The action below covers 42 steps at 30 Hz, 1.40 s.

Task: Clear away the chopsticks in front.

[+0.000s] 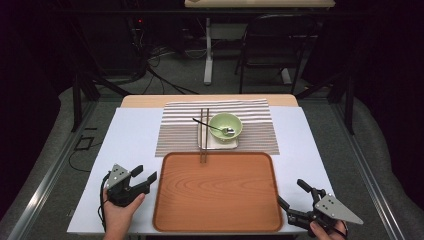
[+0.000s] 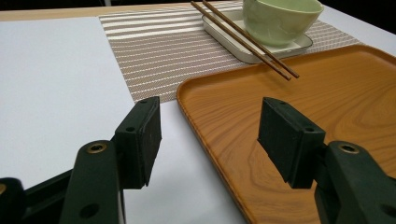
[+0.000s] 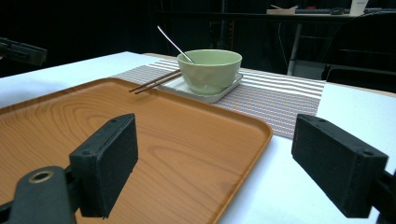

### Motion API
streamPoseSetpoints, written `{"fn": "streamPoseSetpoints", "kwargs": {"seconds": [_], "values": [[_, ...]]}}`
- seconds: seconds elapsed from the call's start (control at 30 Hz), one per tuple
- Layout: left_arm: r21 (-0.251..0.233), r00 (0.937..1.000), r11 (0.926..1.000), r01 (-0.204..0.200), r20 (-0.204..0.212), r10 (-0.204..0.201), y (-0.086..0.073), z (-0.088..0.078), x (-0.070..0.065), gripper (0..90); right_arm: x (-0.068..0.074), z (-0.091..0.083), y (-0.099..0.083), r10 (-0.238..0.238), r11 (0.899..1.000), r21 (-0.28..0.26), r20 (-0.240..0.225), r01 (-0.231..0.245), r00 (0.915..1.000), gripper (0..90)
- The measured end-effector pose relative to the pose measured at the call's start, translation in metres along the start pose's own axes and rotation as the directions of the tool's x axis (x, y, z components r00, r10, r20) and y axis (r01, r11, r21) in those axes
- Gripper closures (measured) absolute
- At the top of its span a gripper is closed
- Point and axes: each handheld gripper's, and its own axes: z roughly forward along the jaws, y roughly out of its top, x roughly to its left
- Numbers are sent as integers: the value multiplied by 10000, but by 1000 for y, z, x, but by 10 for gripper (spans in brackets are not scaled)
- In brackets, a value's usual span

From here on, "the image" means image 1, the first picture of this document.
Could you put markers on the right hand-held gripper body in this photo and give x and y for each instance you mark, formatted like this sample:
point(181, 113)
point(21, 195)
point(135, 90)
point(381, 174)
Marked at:
point(333, 208)

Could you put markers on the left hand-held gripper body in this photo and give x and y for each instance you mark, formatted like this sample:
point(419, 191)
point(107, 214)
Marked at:
point(120, 195)

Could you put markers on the orange wood-grain tray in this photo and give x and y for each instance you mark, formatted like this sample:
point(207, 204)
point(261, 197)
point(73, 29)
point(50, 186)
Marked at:
point(216, 196)

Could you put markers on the white square plate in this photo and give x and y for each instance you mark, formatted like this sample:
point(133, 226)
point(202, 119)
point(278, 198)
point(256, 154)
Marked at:
point(216, 144)

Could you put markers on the metal spoon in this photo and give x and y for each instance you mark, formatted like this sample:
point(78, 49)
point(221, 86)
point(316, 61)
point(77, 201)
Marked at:
point(208, 125)

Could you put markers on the green bowl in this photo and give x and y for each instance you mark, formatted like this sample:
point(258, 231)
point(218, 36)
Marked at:
point(230, 121)

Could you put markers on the person's left hand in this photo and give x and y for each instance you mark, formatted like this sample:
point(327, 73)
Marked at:
point(118, 213)

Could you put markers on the person's right hand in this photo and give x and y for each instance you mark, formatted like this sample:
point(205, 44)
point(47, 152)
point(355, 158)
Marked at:
point(328, 233)

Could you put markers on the striped placemat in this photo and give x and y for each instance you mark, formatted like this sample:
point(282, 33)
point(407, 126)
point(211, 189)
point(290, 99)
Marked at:
point(180, 133)

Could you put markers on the black metal stand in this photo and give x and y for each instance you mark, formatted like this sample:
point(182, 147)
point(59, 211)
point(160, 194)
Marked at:
point(77, 106)
point(349, 106)

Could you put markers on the white desk leg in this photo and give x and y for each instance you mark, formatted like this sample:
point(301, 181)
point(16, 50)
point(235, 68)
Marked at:
point(208, 60)
point(286, 76)

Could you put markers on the black folding chair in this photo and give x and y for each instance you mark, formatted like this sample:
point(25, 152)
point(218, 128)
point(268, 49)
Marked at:
point(276, 36)

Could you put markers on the light wooden desk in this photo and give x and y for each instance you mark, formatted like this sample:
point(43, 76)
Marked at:
point(260, 3)

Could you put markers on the aluminium rail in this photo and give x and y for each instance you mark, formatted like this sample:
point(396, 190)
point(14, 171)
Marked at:
point(50, 173)
point(370, 173)

